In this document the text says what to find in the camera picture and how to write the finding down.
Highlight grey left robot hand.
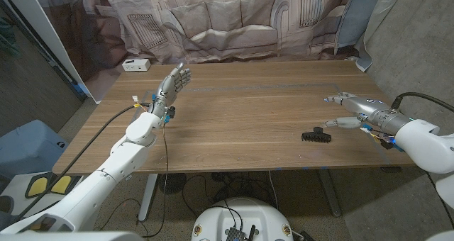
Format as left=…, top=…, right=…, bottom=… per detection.
left=148, top=62, right=192, bottom=120

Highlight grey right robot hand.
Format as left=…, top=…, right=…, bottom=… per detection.
left=321, top=91, right=412, bottom=135

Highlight black claw hair clip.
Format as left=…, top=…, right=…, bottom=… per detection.
left=301, top=126, right=333, bottom=144

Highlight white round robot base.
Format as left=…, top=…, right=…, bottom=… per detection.
left=191, top=197, right=294, bottom=241

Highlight white power strip box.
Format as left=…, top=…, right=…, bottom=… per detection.
left=121, top=58, right=152, bottom=72

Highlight printed living room backdrop cloth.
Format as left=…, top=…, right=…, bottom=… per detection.
left=30, top=0, right=407, bottom=103

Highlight grey table leg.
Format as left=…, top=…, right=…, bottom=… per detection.
left=316, top=169, right=342, bottom=218

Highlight black round floor disc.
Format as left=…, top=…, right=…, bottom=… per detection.
left=158, top=172, right=187, bottom=195

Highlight white table leg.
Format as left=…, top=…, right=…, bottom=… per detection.
left=137, top=173, right=159, bottom=223

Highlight yellow black foot pad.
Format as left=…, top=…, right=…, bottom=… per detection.
left=49, top=175, right=74, bottom=196
left=25, top=176, right=50, bottom=198

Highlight white partition board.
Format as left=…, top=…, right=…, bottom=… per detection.
left=0, top=0, right=102, bottom=104

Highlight blue grey plastic bin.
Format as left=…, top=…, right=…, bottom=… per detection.
left=0, top=119, right=70, bottom=180

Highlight black device with antenna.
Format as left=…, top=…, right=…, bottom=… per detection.
left=225, top=225, right=257, bottom=241

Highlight white floor platform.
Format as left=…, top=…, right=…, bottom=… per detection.
left=0, top=172, right=86, bottom=228

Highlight right wrist signal wires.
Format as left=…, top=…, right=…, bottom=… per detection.
left=360, top=126, right=391, bottom=142

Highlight wrist signal wires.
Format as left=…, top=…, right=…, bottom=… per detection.
left=131, top=95, right=152, bottom=113
left=360, top=126, right=391, bottom=142

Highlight left wrist signal wires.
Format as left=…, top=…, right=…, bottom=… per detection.
left=131, top=95, right=152, bottom=113

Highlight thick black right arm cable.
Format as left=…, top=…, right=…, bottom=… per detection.
left=389, top=91, right=454, bottom=113

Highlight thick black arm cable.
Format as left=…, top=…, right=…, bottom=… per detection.
left=389, top=91, right=454, bottom=113
left=16, top=102, right=153, bottom=219

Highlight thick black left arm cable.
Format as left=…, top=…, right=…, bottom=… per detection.
left=16, top=102, right=153, bottom=219

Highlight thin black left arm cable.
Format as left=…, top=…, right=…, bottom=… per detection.
left=141, top=122, right=170, bottom=239

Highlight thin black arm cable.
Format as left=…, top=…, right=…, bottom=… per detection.
left=141, top=122, right=170, bottom=239
left=425, top=172, right=454, bottom=228

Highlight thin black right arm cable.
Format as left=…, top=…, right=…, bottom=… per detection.
left=425, top=172, right=454, bottom=228

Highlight black floor cable bundle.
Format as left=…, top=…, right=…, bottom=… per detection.
left=180, top=171, right=281, bottom=219

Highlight white floor cable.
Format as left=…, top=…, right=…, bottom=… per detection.
left=268, top=170, right=280, bottom=211

